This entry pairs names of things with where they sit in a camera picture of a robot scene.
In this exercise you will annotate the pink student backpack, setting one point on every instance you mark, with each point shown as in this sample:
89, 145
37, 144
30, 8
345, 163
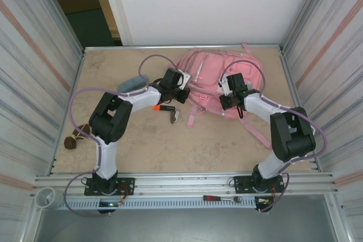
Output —
210, 66

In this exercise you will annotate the blue glasses case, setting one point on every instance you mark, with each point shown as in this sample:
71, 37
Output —
130, 84

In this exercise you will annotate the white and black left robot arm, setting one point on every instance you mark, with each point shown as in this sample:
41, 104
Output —
109, 157

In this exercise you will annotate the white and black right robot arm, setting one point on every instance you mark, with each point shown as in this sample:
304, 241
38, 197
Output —
261, 106

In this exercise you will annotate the black highlighter with orange cap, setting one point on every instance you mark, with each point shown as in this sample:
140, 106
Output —
167, 108

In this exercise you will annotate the small silver flash drive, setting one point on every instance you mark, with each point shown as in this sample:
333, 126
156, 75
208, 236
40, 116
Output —
174, 117

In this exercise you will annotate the small electronics board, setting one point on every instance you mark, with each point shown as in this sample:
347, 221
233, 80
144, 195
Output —
109, 204
265, 201

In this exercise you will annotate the white door frame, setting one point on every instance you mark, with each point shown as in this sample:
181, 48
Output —
113, 6

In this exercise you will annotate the aluminium mounting rail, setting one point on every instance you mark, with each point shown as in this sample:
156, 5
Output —
184, 181

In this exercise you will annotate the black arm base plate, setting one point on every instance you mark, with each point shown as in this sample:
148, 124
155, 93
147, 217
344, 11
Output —
241, 184
126, 185

